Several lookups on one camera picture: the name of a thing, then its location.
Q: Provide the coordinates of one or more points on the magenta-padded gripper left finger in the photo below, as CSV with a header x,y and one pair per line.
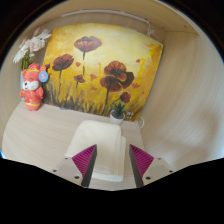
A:
x,y
71,168

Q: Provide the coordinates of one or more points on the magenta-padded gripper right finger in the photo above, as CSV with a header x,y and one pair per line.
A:
x,y
153,166

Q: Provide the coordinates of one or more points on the cream white towel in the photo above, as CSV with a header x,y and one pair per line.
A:
x,y
103,140

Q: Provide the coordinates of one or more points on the small potted green plant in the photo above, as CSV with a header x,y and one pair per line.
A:
x,y
117,116

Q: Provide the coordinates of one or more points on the red plush mouse toy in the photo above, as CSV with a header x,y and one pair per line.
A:
x,y
32,96

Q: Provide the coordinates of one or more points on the light blue vase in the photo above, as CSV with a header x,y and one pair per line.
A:
x,y
22,78

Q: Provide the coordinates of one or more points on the yellow poppy flower painting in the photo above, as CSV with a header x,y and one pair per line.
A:
x,y
113,43

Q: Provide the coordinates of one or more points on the pink and white flower bouquet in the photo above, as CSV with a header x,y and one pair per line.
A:
x,y
35,43

